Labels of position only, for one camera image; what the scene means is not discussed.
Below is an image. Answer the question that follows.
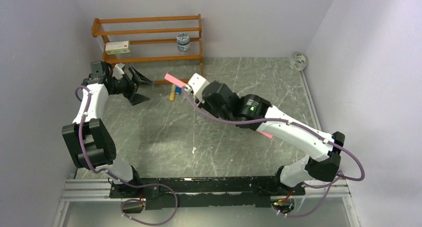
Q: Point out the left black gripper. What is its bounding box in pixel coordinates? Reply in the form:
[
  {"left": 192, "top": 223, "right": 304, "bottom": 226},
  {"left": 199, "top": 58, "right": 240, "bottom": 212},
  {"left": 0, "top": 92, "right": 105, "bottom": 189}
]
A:
[{"left": 110, "top": 66, "right": 156, "bottom": 106}]

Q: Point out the pink picture frame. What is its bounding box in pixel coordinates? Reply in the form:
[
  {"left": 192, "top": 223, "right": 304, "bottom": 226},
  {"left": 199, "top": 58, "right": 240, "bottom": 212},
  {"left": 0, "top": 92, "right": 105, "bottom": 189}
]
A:
[{"left": 164, "top": 73, "right": 273, "bottom": 138}]

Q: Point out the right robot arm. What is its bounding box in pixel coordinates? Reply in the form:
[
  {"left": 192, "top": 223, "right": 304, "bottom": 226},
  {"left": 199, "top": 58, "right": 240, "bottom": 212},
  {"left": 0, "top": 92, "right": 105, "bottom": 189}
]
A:
[{"left": 185, "top": 76, "right": 344, "bottom": 195}]

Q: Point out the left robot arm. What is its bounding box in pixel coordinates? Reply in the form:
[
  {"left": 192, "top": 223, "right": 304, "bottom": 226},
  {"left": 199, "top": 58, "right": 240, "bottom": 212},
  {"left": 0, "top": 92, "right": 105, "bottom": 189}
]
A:
[{"left": 62, "top": 61, "right": 153, "bottom": 197}]

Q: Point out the white green cardboard box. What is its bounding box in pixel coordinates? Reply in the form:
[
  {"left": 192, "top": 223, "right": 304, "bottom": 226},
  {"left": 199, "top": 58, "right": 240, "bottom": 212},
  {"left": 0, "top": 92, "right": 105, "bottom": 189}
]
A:
[{"left": 105, "top": 41, "right": 131, "bottom": 55}]

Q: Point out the wooden shelf rack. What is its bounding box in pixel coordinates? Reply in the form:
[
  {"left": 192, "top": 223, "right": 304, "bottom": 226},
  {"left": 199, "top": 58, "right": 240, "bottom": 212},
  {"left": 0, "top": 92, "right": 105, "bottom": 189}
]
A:
[{"left": 91, "top": 14, "right": 205, "bottom": 75}]

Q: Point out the small blue white jar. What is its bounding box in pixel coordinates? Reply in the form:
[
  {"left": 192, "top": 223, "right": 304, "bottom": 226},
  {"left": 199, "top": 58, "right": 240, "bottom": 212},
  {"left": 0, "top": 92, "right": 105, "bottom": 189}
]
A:
[{"left": 176, "top": 32, "right": 190, "bottom": 52}]

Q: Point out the clear tape roll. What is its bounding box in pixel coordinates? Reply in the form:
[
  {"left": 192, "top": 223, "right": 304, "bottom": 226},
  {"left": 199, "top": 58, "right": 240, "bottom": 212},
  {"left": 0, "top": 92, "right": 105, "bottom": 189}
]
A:
[{"left": 289, "top": 52, "right": 309, "bottom": 71}]

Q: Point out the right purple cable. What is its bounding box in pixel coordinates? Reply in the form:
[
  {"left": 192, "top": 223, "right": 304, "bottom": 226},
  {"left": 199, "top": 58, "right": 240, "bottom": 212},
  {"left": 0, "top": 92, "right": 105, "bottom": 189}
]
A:
[{"left": 181, "top": 90, "right": 366, "bottom": 219}]

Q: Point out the purple cable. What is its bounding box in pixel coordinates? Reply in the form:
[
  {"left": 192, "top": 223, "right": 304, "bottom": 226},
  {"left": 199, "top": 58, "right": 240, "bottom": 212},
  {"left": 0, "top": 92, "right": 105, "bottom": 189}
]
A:
[
  {"left": 75, "top": 85, "right": 179, "bottom": 226},
  {"left": 181, "top": 90, "right": 366, "bottom": 219}
]

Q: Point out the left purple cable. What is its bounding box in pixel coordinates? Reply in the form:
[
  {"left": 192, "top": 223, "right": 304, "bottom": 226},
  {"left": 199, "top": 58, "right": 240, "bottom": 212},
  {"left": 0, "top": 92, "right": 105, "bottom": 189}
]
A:
[{"left": 75, "top": 85, "right": 179, "bottom": 226}]

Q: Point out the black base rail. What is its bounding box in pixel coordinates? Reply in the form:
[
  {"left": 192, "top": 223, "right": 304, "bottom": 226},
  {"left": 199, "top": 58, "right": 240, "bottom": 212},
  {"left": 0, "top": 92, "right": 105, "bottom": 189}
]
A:
[{"left": 109, "top": 176, "right": 306, "bottom": 210}]

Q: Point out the aluminium extrusion frame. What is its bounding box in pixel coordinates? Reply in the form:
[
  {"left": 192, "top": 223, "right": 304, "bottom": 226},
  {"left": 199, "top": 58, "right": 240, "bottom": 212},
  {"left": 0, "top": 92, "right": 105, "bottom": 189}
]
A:
[{"left": 53, "top": 176, "right": 360, "bottom": 227}]

